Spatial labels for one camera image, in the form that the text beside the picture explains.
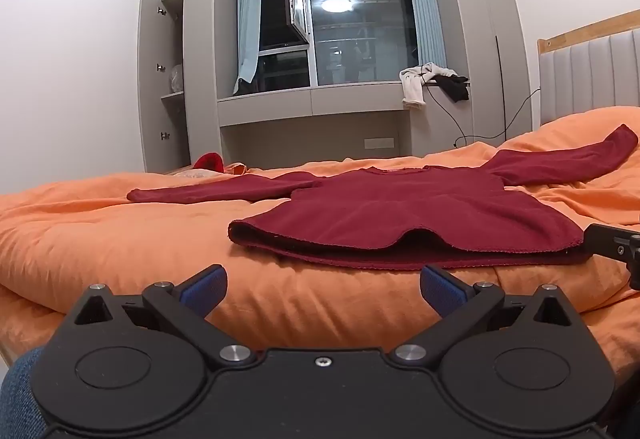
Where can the orange blanket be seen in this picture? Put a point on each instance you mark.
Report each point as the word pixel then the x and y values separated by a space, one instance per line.
pixel 150 249

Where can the black cloth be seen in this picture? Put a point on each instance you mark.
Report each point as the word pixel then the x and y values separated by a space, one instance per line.
pixel 456 86

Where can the clear plastic bag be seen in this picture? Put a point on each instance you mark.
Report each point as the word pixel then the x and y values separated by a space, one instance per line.
pixel 177 78

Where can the grey padded wooden headboard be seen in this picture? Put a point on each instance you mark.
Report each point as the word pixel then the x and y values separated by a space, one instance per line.
pixel 595 69

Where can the grey built-in wardrobe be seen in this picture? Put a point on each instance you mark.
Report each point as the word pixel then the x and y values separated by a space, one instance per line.
pixel 465 19

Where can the large window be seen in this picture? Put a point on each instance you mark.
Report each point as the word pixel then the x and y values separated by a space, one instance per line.
pixel 360 29

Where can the white wall outlet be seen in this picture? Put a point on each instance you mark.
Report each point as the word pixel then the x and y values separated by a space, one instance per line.
pixel 380 142

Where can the red hat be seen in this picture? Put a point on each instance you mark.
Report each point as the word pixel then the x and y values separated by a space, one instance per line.
pixel 210 161

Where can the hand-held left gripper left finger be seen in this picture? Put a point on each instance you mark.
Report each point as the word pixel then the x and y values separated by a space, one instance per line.
pixel 205 290

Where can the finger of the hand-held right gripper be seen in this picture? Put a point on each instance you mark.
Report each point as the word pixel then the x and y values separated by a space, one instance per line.
pixel 607 241

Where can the white cloth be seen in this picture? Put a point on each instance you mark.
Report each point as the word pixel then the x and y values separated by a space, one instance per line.
pixel 415 84

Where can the light blue curtain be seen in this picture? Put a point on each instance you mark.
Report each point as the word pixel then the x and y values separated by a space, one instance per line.
pixel 425 4
pixel 247 19

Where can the grey wardrobe door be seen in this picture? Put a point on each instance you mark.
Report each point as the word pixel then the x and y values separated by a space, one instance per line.
pixel 152 84

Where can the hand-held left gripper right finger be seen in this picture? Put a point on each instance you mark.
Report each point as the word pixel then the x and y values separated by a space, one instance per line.
pixel 441 290

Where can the dark red sweater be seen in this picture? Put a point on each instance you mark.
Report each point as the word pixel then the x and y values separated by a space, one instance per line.
pixel 400 214

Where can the small orange patterned cloth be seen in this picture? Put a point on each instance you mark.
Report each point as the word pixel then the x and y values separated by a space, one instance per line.
pixel 237 168

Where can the person's leg in blue jeans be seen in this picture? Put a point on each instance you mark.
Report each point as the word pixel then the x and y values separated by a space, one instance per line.
pixel 20 394

